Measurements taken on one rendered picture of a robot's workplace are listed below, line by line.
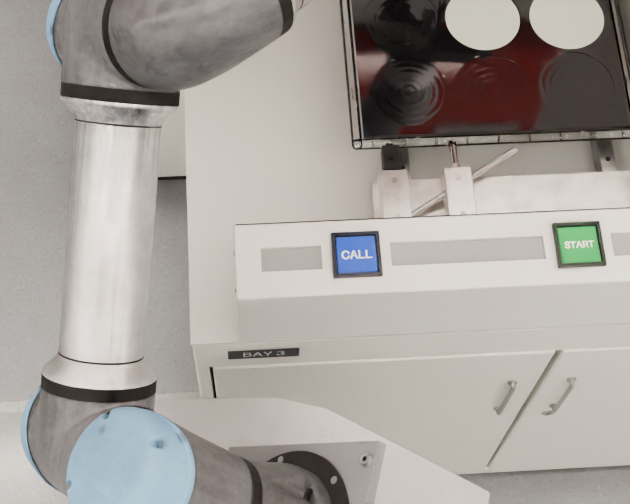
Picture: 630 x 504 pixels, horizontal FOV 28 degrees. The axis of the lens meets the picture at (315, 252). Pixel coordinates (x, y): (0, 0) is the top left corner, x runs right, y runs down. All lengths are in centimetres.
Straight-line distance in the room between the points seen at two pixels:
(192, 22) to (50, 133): 157
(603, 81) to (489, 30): 16
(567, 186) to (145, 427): 70
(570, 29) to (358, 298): 50
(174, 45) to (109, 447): 37
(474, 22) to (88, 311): 71
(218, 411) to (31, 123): 127
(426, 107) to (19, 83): 130
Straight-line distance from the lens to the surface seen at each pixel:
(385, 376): 171
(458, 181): 156
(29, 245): 255
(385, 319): 151
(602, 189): 163
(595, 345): 169
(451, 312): 151
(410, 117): 161
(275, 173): 165
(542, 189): 161
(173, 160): 243
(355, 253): 144
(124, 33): 114
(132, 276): 124
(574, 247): 149
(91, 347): 125
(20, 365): 246
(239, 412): 153
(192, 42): 112
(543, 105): 165
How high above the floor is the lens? 228
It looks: 66 degrees down
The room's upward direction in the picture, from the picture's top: 5 degrees clockwise
